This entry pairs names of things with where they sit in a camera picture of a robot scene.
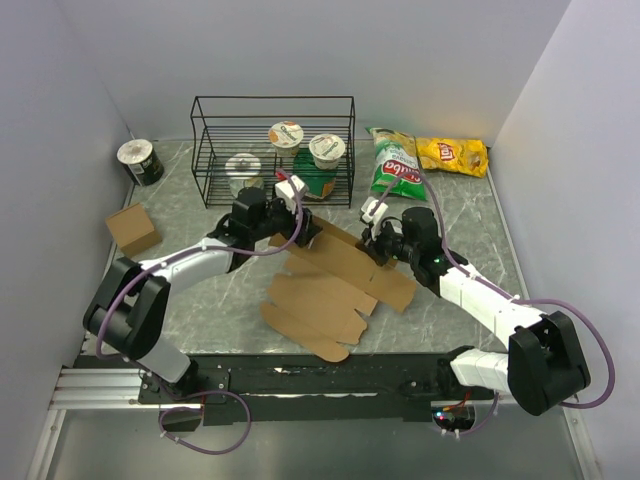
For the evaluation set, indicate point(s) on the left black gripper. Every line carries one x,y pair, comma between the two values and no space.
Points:
308,228

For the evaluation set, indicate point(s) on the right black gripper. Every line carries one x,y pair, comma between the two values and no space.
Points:
374,250

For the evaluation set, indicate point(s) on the brown cardboard box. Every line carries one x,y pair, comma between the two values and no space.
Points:
328,290

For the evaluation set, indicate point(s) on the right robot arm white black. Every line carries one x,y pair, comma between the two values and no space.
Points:
543,364

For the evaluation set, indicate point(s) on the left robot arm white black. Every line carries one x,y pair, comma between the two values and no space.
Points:
128,309

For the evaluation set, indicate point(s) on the small folded cardboard box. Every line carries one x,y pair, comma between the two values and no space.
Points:
133,231

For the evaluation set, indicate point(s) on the yogurt cup beige label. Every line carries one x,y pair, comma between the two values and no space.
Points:
326,150

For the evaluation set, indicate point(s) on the white lidded cup lower shelf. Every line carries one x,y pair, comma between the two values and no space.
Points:
243,170

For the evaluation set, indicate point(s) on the yogurt cup orange label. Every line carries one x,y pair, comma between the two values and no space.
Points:
286,137

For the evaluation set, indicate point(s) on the green Chuba chips bag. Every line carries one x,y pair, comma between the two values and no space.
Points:
396,154

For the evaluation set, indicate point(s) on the yellow Lays chips bag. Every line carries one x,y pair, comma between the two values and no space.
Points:
462,156

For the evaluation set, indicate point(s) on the black can white lid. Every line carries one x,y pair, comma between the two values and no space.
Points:
140,160

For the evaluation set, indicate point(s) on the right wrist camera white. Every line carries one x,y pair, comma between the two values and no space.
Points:
373,211

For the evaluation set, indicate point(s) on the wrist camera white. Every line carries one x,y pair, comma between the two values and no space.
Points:
373,211
289,188

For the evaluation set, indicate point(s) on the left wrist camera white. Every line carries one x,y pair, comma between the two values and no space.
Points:
289,188

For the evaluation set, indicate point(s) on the black wire rack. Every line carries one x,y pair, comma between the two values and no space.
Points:
223,126

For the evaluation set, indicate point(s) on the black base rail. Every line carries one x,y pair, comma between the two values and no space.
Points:
235,388

